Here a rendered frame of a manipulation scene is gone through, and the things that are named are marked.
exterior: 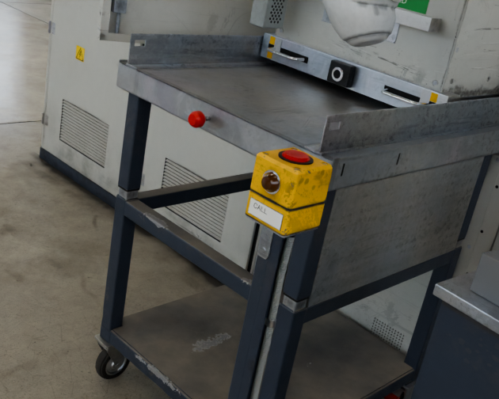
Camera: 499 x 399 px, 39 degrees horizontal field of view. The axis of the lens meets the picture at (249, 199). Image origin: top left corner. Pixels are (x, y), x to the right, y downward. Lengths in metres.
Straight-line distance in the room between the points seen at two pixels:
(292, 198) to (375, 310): 1.15
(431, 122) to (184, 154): 1.21
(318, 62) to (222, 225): 0.87
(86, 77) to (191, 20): 1.09
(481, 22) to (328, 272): 0.62
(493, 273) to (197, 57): 0.92
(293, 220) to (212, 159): 1.43
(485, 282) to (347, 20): 0.46
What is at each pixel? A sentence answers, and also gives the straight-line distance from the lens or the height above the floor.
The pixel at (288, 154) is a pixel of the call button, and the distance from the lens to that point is 0.98.
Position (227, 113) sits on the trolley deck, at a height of 0.84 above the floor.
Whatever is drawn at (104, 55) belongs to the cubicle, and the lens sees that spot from 2.84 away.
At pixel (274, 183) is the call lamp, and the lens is 0.96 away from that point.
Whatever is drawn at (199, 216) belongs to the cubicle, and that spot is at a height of 0.19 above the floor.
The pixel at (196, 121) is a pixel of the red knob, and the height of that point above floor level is 0.82.
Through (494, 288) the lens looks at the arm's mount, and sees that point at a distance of 1.09.
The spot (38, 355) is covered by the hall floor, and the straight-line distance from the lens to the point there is 2.05.
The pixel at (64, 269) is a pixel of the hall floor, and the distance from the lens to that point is 2.45.
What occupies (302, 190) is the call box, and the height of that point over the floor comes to 0.87.
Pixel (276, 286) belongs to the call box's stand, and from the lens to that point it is 1.07.
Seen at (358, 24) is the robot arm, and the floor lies 1.07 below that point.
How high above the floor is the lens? 1.21
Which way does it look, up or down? 22 degrees down
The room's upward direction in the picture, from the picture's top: 11 degrees clockwise
